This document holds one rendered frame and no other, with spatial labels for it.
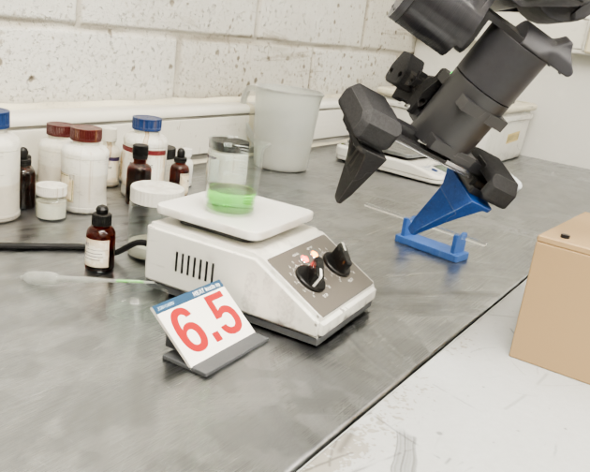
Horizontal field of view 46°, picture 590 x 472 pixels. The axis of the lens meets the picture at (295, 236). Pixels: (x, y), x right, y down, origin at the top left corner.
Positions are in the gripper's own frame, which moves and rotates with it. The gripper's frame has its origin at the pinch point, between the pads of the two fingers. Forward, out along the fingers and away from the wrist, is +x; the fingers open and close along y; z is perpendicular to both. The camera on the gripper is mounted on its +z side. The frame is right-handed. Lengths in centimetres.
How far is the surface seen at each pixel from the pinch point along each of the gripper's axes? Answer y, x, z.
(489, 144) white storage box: -70, 14, 76
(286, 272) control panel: 7.2, 9.8, -4.6
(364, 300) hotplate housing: -2.9, 10.5, -3.6
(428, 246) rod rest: -21.9, 12.5, 15.5
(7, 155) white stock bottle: 29.2, 27.0, 23.0
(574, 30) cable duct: -88, -15, 101
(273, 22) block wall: -14, 16, 86
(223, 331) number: 11.6, 14.6, -9.1
